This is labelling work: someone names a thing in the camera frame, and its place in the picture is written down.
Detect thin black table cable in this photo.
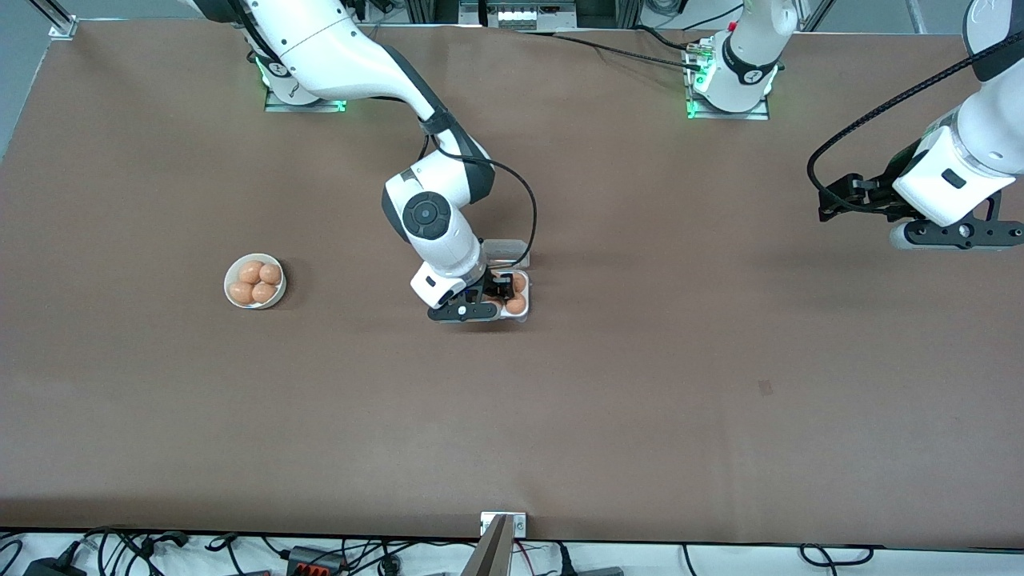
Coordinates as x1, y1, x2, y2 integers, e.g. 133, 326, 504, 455
634, 25, 694, 51

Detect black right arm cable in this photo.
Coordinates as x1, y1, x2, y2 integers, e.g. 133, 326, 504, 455
420, 132, 538, 269

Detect metal equipment rack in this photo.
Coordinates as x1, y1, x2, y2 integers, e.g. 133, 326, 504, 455
404, 0, 642, 31

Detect black power adapter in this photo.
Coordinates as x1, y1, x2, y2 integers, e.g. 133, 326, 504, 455
22, 555, 87, 576

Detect white round bowl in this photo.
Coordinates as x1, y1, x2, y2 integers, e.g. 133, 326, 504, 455
224, 253, 287, 310

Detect small metal mounting plate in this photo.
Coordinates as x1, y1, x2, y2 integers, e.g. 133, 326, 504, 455
480, 512, 528, 538

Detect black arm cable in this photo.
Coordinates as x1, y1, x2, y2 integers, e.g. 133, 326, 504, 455
420, 132, 538, 269
805, 32, 1024, 215

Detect thick black table cable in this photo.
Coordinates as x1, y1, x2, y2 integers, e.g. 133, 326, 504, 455
512, 29, 706, 73

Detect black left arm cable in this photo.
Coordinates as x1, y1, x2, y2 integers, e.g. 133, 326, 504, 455
805, 32, 1024, 215

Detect grey metal beam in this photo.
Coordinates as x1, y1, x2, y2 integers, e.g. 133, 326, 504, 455
462, 514, 515, 576

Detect clear plastic egg carton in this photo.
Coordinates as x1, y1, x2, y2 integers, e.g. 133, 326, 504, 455
478, 238, 532, 324

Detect aluminium corner post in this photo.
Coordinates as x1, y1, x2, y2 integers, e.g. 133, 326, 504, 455
28, 0, 79, 41

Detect black box orange connectors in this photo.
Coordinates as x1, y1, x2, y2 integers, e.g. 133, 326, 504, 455
286, 546, 350, 576

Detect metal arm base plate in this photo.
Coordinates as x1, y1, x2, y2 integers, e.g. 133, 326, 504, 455
264, 80, 346, 113
685, 36, 770, 121

